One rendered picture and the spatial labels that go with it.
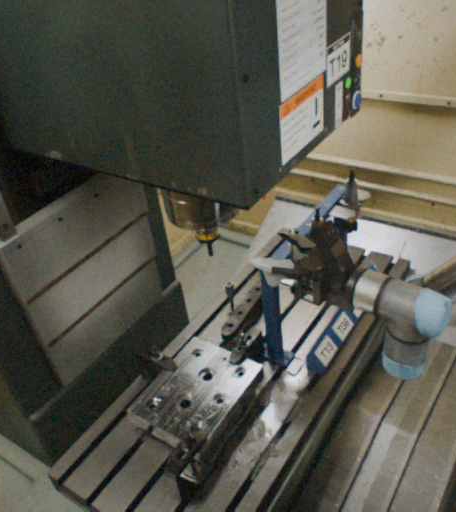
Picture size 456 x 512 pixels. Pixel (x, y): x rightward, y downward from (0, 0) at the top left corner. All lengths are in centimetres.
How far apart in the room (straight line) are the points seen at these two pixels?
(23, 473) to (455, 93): 180
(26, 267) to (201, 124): 70
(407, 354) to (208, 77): 58
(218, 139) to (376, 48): 116
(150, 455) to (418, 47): 143
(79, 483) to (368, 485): 73
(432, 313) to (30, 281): 94
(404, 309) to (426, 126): 112
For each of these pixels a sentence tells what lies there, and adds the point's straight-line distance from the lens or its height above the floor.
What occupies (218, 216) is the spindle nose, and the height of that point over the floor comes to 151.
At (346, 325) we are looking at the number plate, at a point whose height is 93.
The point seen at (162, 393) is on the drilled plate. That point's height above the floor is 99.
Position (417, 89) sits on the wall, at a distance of 194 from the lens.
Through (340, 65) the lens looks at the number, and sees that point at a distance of 110.
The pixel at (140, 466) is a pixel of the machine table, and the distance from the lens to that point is 144.
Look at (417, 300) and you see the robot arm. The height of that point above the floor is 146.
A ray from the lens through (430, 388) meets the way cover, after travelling 177.
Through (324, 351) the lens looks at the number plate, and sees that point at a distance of 156.
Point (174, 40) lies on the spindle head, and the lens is 84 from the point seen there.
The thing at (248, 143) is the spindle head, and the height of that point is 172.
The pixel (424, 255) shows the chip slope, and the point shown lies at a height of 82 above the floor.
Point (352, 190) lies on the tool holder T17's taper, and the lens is 161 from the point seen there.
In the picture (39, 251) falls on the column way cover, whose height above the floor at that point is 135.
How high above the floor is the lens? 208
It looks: 36 degrees down
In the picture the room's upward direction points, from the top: 8 degrees counter-clockwise
